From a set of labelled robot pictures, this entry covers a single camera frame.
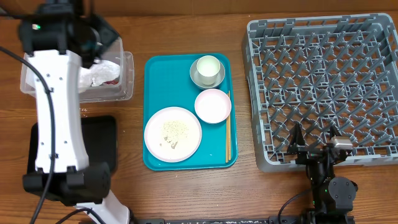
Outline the black tray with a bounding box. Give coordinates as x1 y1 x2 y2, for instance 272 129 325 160
26 116 118 174

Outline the red snack wrapper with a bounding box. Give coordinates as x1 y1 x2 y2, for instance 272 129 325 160
103 80 119 85

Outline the grey dishwasher rack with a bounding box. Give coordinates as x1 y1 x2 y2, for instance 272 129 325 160
242 13 397 172

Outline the clear plastic bin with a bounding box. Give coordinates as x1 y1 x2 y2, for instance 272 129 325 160
19 37 135 104

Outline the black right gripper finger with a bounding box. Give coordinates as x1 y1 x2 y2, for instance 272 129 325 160
328 125 341 138
287 123 305 154

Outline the wooden chopstick left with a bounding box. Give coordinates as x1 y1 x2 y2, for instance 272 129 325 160
225 116 230 163

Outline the wooden chopstick right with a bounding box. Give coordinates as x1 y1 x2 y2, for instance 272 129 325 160
228 90 232 162

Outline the pale green cup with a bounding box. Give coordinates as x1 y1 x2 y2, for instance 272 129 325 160
197 55 221 85

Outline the white paper napkin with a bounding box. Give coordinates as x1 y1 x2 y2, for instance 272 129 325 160
78 67 93 93
90 60 121 86

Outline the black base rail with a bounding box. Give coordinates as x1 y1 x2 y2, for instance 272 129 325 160
133 215 355 224

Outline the teal serving tray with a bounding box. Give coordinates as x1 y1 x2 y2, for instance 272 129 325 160
142 54 239 171

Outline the large pink plate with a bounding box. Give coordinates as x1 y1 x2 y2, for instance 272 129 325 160
144 106 202 162

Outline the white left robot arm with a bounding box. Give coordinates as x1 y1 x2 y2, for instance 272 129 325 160
19 1 134 223

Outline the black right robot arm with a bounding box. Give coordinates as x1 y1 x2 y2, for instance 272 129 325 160
277 123 358 223

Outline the wooden chopstick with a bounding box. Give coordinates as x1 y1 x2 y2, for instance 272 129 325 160
225 116 230 163
228 90 232 162

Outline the grey metal bowl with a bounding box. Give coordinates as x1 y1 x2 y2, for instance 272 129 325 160
190 59 225 90

